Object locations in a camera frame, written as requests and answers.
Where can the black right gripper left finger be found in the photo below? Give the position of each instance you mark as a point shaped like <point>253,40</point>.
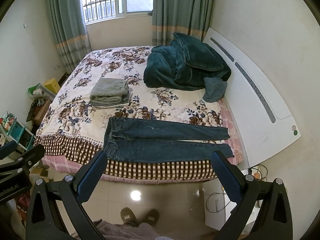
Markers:
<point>44,220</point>

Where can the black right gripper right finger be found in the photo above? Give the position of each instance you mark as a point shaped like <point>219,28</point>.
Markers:
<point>274,220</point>

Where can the dark blue denim jeans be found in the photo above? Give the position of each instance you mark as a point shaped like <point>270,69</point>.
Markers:
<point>157,141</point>

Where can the teal white shelf rack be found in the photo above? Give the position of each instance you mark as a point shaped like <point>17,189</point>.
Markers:
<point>13,130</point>

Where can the white bedside cabinet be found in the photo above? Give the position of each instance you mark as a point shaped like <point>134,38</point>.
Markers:
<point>215,204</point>

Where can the brown cardboard box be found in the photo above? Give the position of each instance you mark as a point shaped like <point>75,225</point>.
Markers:
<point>41,111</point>

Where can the left dark slipper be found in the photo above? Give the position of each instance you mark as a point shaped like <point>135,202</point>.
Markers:
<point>128,217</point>

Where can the dark slipper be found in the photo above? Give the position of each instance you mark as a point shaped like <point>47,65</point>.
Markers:
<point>128,217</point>
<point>152,217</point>

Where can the white paper roll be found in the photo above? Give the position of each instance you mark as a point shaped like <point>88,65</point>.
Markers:
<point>39,93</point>

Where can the white bed headboard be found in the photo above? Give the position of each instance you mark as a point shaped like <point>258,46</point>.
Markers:
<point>263,120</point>

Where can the yellow cardboard box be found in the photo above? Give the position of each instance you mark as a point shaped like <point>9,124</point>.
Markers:
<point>52,85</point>

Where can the right dark slipper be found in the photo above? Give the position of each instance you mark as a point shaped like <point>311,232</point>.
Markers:
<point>152,217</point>

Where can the floral bed cover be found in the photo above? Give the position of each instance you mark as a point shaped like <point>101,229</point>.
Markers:
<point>72,130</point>

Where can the dark teal plush blanket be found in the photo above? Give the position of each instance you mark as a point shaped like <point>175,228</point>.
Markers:
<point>188,64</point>

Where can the right green curtain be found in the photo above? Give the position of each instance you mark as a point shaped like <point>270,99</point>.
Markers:
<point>191,17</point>

